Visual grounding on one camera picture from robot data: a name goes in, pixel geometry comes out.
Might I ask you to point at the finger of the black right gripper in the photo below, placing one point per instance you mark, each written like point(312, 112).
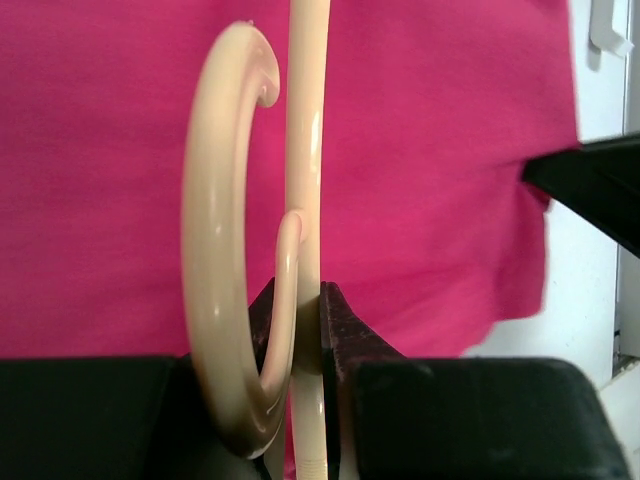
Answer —
point(599, 181)

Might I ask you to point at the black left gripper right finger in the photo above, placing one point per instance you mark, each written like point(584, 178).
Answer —
point(393, 417)

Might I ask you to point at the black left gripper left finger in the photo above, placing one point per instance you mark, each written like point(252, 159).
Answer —
point(114, 417)

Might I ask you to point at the beige wooden hanger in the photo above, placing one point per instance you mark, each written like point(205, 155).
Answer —
point(249, 402)

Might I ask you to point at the pink trousers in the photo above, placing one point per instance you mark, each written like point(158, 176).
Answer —
point(432, 108)

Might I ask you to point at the white clothes rack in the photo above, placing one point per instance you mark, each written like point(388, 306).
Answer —
point(602, 33)

